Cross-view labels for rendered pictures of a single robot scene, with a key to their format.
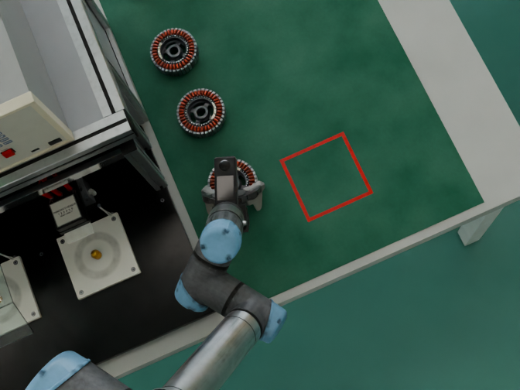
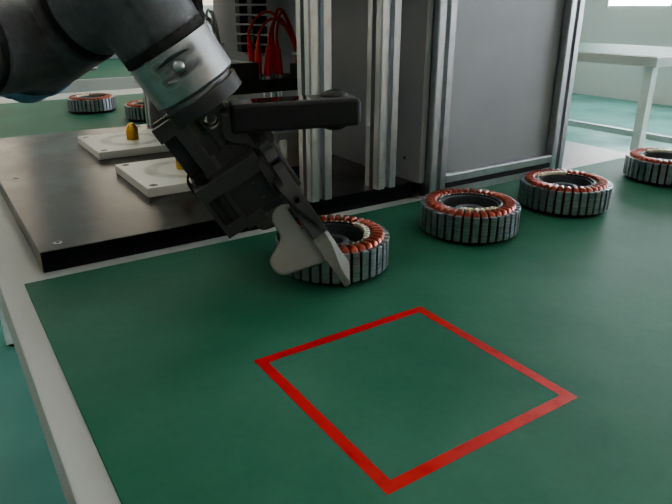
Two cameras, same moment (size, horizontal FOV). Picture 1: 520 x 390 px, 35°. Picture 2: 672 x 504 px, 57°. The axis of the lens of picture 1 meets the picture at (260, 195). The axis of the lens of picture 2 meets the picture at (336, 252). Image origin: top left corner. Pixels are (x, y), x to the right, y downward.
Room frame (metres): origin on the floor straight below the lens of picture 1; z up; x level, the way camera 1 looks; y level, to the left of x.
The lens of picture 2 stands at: (0.24, -0.43, 0.99)
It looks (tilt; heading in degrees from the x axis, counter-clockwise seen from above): 22 degrees down; 57
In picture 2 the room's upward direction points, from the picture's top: straight up
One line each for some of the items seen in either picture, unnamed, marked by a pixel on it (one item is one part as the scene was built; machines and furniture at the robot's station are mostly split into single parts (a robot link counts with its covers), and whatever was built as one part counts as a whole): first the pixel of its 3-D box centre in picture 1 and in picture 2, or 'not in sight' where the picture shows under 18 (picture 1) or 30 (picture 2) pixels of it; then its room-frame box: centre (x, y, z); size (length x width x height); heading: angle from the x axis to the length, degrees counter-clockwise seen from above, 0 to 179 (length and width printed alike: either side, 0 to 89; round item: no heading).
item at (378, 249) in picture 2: (233, 184); (332, 247); (0.55, 0.05, 0.77); 0.11 x 0.11 x 0.04
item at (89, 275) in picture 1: (98, 255); (184, 172); (0.52, 0.39, 0.78); 0.15 x 0.15 x 0.01; 0
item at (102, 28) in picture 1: (103, 45); (503, 70); (0.92, 0.18, 0.91); 0.28 x 0.03 x 0.32; 0
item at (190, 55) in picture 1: (174, 52); (564, 191); (0.90, 0.05, 0.77); 0.11 x 0.11 x 0.04
